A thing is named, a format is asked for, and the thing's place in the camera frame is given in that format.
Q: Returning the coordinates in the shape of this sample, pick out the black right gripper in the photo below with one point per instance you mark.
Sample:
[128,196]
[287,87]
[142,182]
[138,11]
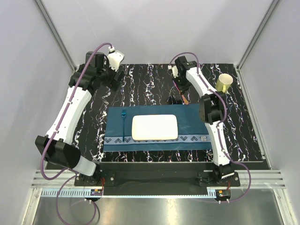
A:
[183,88]

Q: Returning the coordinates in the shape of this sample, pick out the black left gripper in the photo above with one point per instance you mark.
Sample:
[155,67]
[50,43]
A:
[113,83]

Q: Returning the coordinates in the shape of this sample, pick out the pink orange knife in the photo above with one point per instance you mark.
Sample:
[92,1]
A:
[185,101]

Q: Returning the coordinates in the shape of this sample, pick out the blue small fork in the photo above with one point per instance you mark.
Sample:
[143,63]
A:
[123,114]

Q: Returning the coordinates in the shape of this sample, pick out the yellow mug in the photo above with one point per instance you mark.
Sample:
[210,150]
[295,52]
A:
[224,82]

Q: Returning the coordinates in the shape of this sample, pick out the blue patterned cloth placemat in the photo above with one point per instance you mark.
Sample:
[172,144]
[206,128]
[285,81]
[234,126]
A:
[193,134]

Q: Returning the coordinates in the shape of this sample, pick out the white rectangular plate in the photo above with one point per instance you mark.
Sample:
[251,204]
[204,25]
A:
[154,127]

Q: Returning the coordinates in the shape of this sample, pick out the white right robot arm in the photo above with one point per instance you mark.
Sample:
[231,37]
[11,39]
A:
[212,113]

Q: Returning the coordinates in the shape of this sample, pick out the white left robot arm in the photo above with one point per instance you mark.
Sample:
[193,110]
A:
[56,146]

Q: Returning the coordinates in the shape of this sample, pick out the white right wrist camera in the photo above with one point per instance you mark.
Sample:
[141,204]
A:
[174,70]

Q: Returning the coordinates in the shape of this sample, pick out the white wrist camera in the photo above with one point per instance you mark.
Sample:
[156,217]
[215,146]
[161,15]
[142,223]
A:
[115,58]
[174,70]

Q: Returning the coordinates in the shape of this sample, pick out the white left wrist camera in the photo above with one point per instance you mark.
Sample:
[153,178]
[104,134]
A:
[115,58]

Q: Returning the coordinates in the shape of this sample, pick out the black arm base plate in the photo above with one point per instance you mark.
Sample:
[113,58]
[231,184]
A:
[204,174]

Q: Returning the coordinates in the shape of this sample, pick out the left aluminium frame post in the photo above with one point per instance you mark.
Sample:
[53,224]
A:
[58,40]

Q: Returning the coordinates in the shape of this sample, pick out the aluminium frame post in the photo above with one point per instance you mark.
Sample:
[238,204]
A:
[58,40]
[262,25]

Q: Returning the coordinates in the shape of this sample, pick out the right aluminium frame post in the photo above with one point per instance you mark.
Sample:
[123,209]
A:
[262,25]

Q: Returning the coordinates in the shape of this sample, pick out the aluminium front rail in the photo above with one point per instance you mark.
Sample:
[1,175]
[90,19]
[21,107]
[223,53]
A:
[260,179]

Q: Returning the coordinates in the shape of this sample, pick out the grey cable duct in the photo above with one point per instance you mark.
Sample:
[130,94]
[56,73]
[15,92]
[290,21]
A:
[92,193]

